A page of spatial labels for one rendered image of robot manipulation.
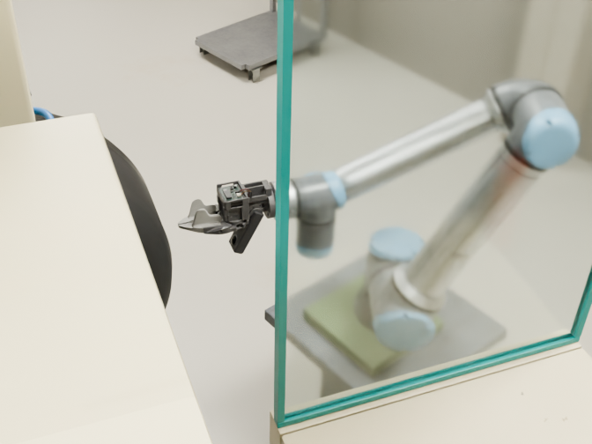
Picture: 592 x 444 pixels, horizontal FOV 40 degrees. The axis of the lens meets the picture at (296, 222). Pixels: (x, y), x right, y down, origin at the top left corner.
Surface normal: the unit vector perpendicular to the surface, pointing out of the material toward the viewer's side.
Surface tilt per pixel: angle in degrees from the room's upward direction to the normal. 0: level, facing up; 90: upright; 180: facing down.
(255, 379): 0
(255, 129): 0
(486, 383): 0
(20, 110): 90
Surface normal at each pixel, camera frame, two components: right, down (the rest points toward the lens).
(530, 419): 0.02, -0.79
